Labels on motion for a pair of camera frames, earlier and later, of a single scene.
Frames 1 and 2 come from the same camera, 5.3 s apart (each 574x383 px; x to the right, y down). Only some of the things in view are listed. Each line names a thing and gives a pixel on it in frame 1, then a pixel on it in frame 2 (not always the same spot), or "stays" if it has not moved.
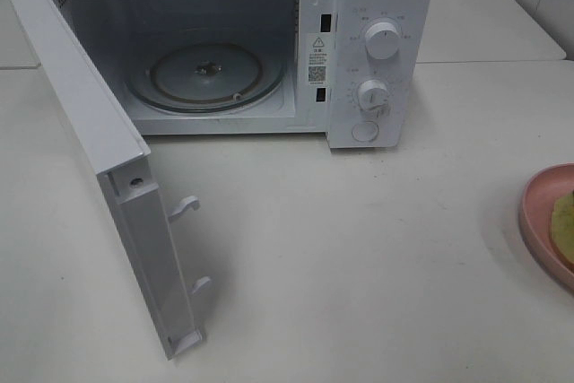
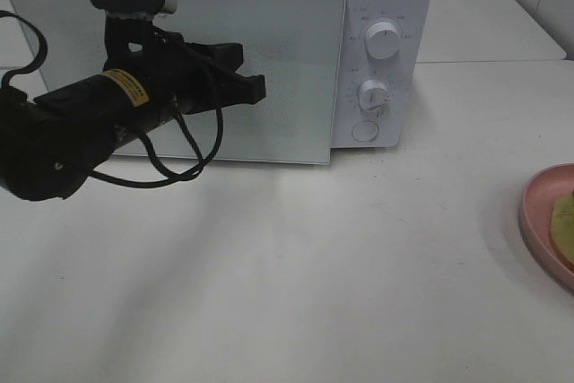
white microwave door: (121, 159) → (293, 33)
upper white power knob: (382, 40) stays
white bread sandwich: (562, 226) stays
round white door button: (365, 131) stays
